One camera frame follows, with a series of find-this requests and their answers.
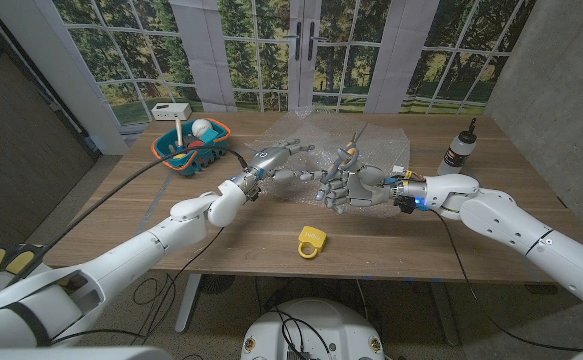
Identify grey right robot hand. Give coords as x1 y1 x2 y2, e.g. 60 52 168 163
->
314 155 408 216

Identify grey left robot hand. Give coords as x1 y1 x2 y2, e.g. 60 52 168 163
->
229 138 330 202

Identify orange grey handled scissors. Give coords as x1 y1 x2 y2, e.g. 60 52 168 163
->
320 122 371 185

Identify clear bubble wrap sheet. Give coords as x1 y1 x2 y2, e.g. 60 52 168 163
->
245 108 412 219

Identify clear dispenser bottle black cap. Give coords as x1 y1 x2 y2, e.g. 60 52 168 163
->
437 117 478 177

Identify teal basket orange rim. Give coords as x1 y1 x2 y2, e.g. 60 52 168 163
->
151 117 232 176

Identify grey tape strip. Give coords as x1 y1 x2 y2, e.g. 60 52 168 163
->
135 172 172 236

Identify yellow padlock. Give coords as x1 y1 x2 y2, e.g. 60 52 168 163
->
297 225 328 260

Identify white baseball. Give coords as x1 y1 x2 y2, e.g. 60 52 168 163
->
191 118 214 139

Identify white power box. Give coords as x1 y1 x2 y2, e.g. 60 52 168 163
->
150 102 193 122

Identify black ribbed round object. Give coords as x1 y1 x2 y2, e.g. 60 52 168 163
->
199 273 236 295

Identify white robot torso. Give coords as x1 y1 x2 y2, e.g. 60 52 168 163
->
240 298 386 360

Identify printed forest window backdrop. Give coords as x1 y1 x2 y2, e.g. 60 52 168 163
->
50 0 540 126

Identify grey table leg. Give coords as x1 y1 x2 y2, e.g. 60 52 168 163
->
428 282 461 347

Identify wooden handled toy mallet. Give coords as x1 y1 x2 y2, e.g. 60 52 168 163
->
173 118 187 151

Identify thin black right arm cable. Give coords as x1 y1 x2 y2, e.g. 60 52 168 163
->
428 209 583 354

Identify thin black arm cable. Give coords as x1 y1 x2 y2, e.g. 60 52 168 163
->
428 209 583 354
50 227 226 347

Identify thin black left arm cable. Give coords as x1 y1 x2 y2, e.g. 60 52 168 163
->
50 227 226 347

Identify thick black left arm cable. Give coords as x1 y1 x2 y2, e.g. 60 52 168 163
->
6 144 251 287

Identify black torso cables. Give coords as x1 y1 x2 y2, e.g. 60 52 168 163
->
265 307 332 354

